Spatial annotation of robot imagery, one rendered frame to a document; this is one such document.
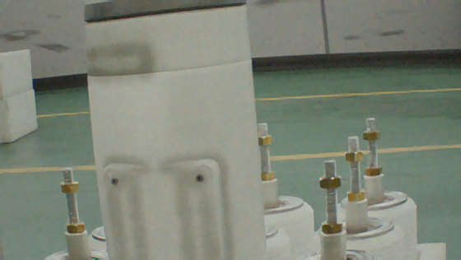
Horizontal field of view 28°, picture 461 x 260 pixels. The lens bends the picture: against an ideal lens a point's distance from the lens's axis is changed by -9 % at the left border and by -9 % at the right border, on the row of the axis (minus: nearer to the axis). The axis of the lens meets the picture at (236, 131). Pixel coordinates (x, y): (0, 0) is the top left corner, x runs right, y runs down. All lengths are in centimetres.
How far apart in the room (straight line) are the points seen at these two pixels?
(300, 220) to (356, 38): 504
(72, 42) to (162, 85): 590
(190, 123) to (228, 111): 2
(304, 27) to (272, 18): 21
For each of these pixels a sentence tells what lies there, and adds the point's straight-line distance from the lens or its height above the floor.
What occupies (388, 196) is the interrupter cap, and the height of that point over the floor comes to 25.
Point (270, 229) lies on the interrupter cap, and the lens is 94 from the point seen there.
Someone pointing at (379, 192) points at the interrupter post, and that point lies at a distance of 102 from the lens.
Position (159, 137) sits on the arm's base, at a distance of 50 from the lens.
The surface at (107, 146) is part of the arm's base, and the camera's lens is 52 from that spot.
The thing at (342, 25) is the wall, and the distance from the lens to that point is 604.
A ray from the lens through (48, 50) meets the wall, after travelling 646.
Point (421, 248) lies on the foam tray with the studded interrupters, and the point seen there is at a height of 18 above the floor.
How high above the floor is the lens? 48
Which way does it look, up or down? 8 degrees down
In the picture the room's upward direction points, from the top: 5 degrees counter-clockwise
